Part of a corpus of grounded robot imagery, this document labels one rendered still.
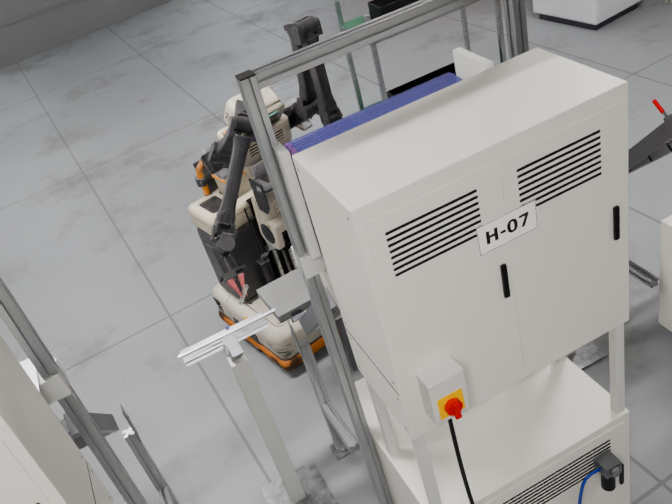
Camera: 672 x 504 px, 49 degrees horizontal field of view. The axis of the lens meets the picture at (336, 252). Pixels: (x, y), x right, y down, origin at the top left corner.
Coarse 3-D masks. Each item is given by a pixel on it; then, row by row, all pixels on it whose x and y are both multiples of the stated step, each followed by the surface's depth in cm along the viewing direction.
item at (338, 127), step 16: (432, 80) 200; (448, 80) 198; (400, 96) 197; (416, 96) 195; (368, 112) 194; (384, 112) 192; (320, 128) 193; (336, 128) 191; (352, 128) 189; (288, 144) 190; (304, 144) 188
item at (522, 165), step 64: (512, 64) 182; (576, 64) 174; (384, 128) 171; (448, 128) 164; (512, 128) 158; (576, 128) 162; (320, 192) 162; (384, 192) 149; (448, 192) 155; (512, 192) 162; (576, 192) 171; (384, 256) 155; (448, 256) 163; (512, 256) 172; (576, 256) 181; (384, 320) 164; (448, 320) 173; (512, 320) 182; (576, 320) 193; (384, 384) 189; (448, 384) 174; (512, 384) 195
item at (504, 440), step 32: (544, 384) 241; (576, 384) 238; (480, 416) 237; (512, 416) 234; (544, 416) 231; (576, 416) 228; (608, 416) 226; (384, 448) 236; (448, 448) 230; (480, 448) 227; (512, 448) 225; (544, 448) 222; (576, 448) 222; (416, 480) 224; (448, 480) 221; (480, 480) 218; (512, 480) 216
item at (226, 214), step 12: (228, 132) 252; (240, 144) 253; (240, 156) 254; (240, 168) 255; (228, 180) 255; (240, 180) 256; (228, 192) 256; (228, 204) 256; (216, 216) 260; (228, 216) 257; (216, 228) 257; (228, 228) 259
